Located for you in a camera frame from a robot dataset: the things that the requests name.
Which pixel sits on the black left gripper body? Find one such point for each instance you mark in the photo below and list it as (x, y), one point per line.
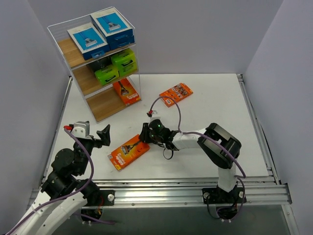
(98, 141)

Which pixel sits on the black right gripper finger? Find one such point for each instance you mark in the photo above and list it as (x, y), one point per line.
(145, 128)
(143, 136)

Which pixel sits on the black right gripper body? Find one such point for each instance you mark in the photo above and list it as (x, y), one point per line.
(145, 134)

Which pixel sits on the orange Gillette Fusion5 box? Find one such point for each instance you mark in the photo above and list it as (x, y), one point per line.
(126, 91)
(128, 152)

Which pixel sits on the orange Gillette cartridge box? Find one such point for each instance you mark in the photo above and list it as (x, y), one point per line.
(175, 94)

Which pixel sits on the green black Gillette Labs box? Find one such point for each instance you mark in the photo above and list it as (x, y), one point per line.
(104, 71)
(123, 58)
(125, 70)

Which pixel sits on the blue Harry's razor box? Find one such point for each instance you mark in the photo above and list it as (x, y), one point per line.
(89, 41)
(121, 42)

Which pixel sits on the blue white Harry's box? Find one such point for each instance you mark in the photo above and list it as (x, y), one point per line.
(112, 25)

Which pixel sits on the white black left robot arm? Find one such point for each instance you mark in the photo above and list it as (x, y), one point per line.
(69, 186)

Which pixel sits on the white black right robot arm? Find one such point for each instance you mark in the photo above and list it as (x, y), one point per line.
(220, 146)

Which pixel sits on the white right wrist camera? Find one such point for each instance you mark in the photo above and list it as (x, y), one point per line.
(152, 115)

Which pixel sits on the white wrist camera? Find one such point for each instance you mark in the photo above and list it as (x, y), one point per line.
(80, 129)
(152, 115)

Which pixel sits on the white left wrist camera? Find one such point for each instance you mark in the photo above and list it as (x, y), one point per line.
(80, 129)

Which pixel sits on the white wire wooden shelf rack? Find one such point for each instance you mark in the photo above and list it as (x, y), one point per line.
(102, 101)

